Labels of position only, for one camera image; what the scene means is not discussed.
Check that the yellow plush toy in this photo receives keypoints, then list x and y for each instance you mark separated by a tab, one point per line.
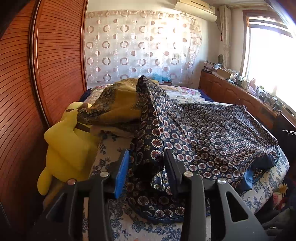
67	148

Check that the mustard patterned cloth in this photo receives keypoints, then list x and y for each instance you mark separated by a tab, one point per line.
115	106

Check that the cardboard box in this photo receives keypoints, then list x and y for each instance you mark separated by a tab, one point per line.
224	73

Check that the sheer circle-patterned curtain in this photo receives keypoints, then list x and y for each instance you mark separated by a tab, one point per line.
138	46

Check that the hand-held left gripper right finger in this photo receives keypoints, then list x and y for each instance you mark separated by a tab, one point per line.
173	172

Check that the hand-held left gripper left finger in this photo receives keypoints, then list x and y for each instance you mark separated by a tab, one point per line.
121	172

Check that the wooden framed window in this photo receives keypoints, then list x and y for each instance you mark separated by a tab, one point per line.
270	60

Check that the long wooden cabinet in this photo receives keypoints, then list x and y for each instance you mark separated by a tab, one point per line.
222	90

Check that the navy circle-patterned garment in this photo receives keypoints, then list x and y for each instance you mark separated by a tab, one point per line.
208	139

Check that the wall air conditioner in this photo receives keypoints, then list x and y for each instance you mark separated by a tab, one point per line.
196	8

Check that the beige tied window curtain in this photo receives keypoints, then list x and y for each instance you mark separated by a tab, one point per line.
224	30

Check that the pile of papers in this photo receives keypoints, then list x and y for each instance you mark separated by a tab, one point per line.
210	66

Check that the pink floral quilt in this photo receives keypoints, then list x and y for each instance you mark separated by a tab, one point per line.
187	93

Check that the blue plastic bag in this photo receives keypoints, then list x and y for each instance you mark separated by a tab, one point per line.
160	77

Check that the black device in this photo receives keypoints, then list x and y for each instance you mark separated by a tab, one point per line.
263	94
275	103

